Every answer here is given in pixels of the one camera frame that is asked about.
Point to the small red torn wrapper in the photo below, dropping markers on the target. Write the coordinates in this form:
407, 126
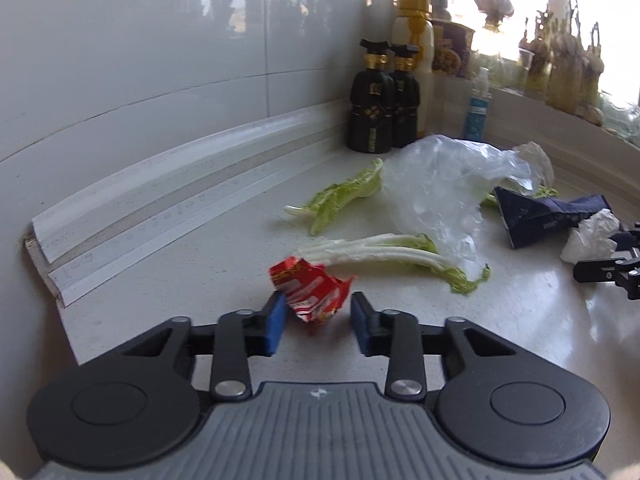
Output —
310, 292

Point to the purple noodle cup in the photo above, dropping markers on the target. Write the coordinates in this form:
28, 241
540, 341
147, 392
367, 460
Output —
452, 55

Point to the small blue spray bottle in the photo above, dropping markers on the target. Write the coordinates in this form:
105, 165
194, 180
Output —
477, 115

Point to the glass jar with dark lid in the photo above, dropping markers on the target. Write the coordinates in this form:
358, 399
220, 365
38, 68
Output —
440, 2

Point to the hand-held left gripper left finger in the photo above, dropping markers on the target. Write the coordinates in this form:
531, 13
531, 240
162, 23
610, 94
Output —
275, 322

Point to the white tissue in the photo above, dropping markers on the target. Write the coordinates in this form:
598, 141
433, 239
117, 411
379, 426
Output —
590, 240

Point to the dark blue packet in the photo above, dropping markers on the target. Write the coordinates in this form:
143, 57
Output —
535, 217

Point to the hanging garlic bunches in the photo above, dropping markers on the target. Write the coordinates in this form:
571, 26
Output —
565, 80

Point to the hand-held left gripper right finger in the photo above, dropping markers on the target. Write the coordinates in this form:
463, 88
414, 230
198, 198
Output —
359, 322

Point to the clear plastic bag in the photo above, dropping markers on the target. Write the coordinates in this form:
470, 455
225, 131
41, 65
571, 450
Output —
440, 195

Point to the hanging garlic bunch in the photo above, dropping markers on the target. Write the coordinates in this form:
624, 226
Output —
495, 2

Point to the jar of sprouting garlic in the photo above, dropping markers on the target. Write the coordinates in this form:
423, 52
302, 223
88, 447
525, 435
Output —
537, 70
592, 70

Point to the black bottle with gold cap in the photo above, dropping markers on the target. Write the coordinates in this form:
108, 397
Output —
372, 105
406, 100

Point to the white bottle with yellow cap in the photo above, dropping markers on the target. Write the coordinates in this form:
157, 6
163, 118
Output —
412, 35

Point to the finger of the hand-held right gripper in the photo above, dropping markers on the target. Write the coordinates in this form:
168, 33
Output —
600, 270
630, 242

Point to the napa cabbage leaf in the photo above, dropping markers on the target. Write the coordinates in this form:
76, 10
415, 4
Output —
400, 260
345, 192
375, 243
547, 192

